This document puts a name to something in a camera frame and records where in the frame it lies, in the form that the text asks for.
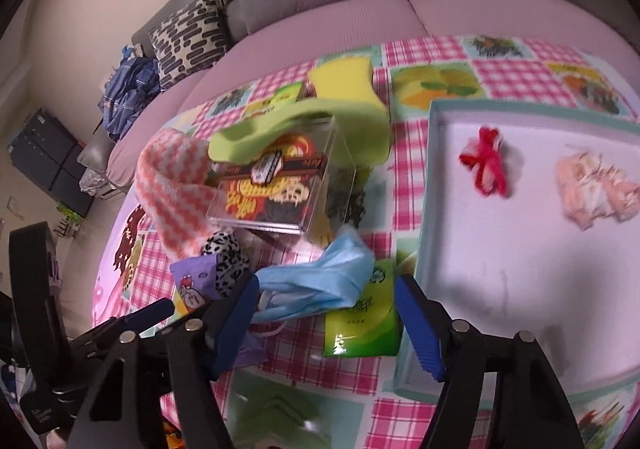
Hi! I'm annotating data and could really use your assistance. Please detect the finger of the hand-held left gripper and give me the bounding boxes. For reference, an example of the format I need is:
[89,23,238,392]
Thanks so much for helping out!
[70,298,176,361]

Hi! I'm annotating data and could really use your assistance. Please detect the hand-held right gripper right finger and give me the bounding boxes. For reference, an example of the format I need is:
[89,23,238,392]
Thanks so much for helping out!
[393,273,586,449]

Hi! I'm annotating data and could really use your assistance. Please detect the leopard print scrunchie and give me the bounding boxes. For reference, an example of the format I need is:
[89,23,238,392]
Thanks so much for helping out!
[200,228,251,301]

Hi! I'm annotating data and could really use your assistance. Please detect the blue face mask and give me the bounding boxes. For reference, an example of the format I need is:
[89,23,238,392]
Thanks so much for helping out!
[250,224,376,326]

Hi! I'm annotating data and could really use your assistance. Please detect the clear plastic printed box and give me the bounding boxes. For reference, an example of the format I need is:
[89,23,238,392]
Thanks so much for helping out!
[206,114,357,236]

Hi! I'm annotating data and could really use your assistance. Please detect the black white patterned pillow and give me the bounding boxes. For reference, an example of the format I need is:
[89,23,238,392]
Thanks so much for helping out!
[148,0,236,90]

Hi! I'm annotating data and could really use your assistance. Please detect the black cabinet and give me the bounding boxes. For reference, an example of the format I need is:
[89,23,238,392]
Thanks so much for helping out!
[7,108,96,218]

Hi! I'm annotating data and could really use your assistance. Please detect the green tissue packet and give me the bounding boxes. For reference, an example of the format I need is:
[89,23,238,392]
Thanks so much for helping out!
[322,256,417,359]

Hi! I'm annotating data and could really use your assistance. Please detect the yellow sponge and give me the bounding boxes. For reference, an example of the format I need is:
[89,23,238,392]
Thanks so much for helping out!
[306,55,386,106]

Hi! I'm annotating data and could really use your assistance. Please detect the blue clothes pile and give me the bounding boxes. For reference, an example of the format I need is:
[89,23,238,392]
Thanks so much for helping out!
[97,45,162,142]

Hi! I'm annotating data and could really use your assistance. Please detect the light teal tray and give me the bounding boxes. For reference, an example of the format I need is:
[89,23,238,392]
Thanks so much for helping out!
[392,99,640,405]

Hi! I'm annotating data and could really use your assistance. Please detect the purple cartoon packet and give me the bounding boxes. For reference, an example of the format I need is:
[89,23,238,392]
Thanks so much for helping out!
[170,254,271,370]

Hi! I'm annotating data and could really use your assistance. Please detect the grey sofa with pink cover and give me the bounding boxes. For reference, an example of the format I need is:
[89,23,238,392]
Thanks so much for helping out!
[80,0,640,190]

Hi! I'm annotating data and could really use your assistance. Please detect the pink floral cloth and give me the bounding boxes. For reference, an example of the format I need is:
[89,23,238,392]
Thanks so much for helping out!
[555,149,640,231]

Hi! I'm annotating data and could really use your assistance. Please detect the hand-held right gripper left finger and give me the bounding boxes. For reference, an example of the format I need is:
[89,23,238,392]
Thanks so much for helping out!
[65,273,262,449]

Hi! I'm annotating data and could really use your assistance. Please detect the red yarn bow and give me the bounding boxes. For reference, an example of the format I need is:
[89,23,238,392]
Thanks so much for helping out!
[458,125,511,200]

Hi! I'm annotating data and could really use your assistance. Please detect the yellow green packet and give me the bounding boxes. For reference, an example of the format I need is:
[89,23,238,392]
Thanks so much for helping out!
[242,81,311,122]

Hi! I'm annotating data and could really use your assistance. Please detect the orange white zigzag cloth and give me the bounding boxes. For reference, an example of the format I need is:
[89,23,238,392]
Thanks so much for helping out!
[136,128,236,262]

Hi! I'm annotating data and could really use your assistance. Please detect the lime green sponge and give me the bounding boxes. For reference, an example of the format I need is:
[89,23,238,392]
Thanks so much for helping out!
[207,96,393,168]

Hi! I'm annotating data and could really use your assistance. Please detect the pink checked printed tablecloth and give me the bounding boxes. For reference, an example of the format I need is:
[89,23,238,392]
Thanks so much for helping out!
[90,34,640,449]

